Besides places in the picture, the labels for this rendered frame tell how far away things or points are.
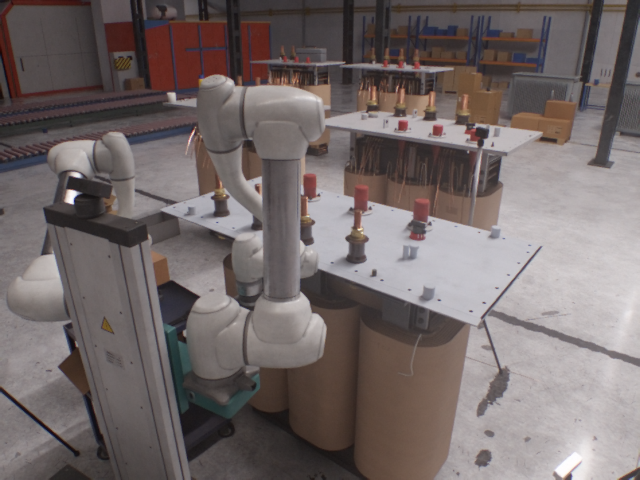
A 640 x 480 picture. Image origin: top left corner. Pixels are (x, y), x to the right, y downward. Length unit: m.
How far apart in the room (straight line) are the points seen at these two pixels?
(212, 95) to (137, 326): 0.62
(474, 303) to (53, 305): 1.38
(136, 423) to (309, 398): 1.10
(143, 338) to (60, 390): 2.43
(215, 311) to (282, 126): 0.52
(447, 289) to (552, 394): 1.99
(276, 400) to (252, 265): 1.39
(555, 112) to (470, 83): 2.01
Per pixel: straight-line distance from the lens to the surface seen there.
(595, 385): 3.82
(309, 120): 1.16
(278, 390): 2.77
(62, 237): 1.41
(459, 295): 1.71
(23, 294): 1.74
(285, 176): 1.19
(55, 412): 3.56
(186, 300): 2.65
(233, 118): 1.19
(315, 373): 2.35
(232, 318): 1.32
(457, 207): 3.44
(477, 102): 11.93
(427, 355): 1.94
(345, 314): 2.13
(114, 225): 1.22
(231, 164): 1.30
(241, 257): 1.55
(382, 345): 1.99
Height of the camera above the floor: 2.20
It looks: 24 degrees down
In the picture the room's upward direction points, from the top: straight up
